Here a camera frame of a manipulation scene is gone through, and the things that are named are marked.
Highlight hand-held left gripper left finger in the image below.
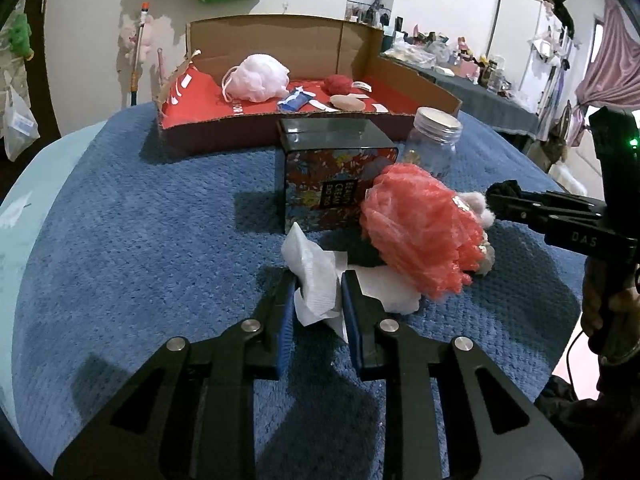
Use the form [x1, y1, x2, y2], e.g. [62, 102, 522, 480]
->
[52, 269, 301, 480]

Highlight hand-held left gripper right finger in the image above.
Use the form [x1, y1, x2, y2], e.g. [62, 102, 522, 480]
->
[340, 269, 586, 480]

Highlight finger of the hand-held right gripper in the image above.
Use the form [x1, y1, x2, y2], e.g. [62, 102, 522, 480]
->
[486, 195, 601, 242]
[517, 189, 608, 212]

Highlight black scrunchie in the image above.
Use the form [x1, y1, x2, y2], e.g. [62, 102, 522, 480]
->
[484, 180, 526, 211]

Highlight white tissue paper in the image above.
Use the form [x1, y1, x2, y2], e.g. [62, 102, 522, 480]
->
[356, 264, 423, 317]
[281, 221, 352, 343]

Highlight cream crochet scrunchie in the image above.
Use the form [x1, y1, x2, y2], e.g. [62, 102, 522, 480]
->
[470, 240, 497, 277]

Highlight red mesh bath pouf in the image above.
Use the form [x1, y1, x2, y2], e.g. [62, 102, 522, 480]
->
[359, 162, 488, 301]

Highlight blue white packet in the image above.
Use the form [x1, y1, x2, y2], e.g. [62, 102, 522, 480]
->
[277, 87, 316, 112]

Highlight white mesh bath pouf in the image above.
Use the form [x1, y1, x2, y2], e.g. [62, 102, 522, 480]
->
[220, 53, 291, 103]

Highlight brown cardboard box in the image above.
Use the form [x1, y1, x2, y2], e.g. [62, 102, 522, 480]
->
[152, 14, 463, 163]

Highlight person's right hand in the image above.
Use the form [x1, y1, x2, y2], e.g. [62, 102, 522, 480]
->
[580, 260, 640, 367]

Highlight pink curtain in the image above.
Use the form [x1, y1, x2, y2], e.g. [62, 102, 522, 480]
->
[575, 0, 640, 111]

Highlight clear plastic jar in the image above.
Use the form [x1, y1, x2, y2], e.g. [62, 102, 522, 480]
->
[402, 106, 463, 181]

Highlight table with dark cloth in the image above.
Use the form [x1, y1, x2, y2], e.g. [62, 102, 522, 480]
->
[380, 52, 543, 141]

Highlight blue textured blanket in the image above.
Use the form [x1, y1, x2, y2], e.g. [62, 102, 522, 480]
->
[10, 97, 591, 480]

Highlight white fridge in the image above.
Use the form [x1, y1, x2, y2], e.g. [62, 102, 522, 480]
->
[492, 0, 576, 116]

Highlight floral tin box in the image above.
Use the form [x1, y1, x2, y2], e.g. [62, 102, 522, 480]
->
[275, 117, 400, 233]

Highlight cluster of cosmetic bottles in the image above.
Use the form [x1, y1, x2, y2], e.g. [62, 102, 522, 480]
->
[385, 15, 531, 101]

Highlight red printed box liner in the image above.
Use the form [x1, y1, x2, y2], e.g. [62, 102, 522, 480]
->
[162, 62, 418, 128]

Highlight light teal mattress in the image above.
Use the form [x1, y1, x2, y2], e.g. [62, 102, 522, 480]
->
[0, 122, 108, 411]

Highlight orange tipped pole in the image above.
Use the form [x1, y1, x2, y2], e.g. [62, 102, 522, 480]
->
[129, 2, 153, 108]

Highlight pink plush toy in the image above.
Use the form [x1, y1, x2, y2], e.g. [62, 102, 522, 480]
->
[119, 12, 171, 61]

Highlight clear plastic bag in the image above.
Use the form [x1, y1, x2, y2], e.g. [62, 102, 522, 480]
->
[2, 72, 41, 161]

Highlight green plush toy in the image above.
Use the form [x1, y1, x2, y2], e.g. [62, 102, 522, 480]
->
[9, 12, 35, 58]

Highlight black cable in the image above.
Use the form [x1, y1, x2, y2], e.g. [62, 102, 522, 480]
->
[564, 327, 591, 401]

